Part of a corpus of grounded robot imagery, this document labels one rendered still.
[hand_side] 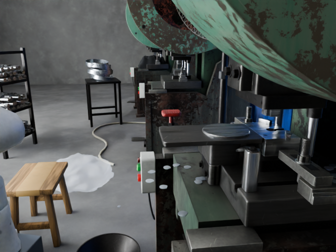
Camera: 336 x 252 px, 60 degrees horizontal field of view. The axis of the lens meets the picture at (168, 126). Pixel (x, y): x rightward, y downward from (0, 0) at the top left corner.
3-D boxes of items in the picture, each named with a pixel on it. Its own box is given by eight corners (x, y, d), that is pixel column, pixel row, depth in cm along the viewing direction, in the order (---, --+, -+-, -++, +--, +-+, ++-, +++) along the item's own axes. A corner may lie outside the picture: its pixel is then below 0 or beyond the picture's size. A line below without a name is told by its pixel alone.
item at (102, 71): (90, 127, 354) (85, 60, 331) (87, 118, 395) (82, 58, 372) (123, 124, 366) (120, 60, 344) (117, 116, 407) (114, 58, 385)
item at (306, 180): (312, 205, 56) (320, 155, 53) (272, 168, 72) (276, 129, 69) (341, 203, 57) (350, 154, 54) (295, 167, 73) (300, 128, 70)
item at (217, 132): (163, 192, 72) (163, 140, 68) (158, 168, 86) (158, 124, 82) (260, 186, 75) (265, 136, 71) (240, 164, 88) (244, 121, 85)
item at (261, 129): (264, 156, 72) (265, 139, 71) (242, 137, 86) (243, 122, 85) (298, 154, 73) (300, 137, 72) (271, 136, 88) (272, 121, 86)
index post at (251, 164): (245, 192, 61) (248, 149, 58) (240, 185, 64) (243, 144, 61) (258, 191, 61) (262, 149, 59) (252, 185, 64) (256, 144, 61)
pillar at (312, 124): (306, 157, 72) (314, 101, 68) (301, 154, 74) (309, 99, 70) (314, 157, 72) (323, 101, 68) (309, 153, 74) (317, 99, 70)
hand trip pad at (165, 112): (162, 133, 107) (162, 113, 105) (161, 128, 113) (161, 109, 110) (181, 132, 108) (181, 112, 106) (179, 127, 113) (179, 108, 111)
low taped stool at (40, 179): (32, 213, 178) (25, 162, 169) (73, 210, 181) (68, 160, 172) (10, 252, 146) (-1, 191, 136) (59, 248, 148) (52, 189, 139)
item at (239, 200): (244, 227, 59) (247, 201, 58) (197, 149, 102) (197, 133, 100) (379, 217, 63) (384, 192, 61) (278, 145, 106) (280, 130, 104)
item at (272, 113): (267, 117, 75) (268, 103, 74) (259, 112, 79) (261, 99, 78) (279, 116, 75) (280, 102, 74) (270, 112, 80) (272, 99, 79)
